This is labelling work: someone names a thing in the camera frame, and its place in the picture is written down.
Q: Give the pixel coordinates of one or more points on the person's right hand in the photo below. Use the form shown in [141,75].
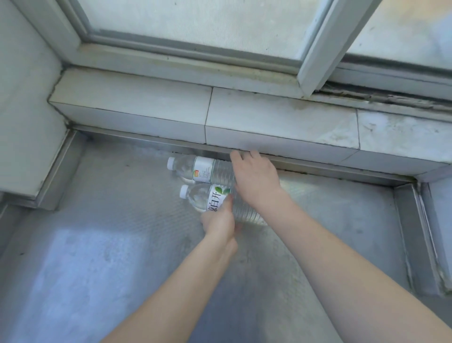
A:
[256,180]

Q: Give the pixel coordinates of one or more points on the person's left hand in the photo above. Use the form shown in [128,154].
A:
[220,222]

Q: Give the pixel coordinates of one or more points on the clear plastic water bottle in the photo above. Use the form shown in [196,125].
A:
[205,169]
[208,198]

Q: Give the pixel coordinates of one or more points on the person's right forearm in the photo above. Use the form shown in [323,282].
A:
[353,268]

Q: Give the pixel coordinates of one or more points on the person's left forearm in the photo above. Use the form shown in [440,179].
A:
[176,297]

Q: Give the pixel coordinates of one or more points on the pink cabinet with steel top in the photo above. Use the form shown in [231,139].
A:
[106,254]

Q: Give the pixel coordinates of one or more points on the white framed sliding window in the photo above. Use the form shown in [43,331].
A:
[318,46]

